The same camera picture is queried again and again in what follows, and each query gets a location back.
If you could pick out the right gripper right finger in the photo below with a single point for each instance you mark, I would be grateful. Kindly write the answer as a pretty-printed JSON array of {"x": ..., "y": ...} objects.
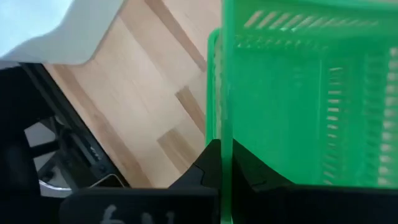
[{"x": 255, "y": 193}]

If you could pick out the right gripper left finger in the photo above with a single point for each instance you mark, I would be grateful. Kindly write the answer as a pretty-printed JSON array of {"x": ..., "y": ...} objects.
[{"x": 208, "y": 168}]

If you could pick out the green slotted plastic basket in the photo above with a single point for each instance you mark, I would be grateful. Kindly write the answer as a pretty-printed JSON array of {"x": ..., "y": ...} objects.
[
  {"x": 280, "y": 109},
  {"x": 211, "y": 93}
]

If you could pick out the white plastic bin cut front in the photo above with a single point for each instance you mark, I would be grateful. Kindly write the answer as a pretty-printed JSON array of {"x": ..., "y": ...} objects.
[{"x": 77, "y": 37}]

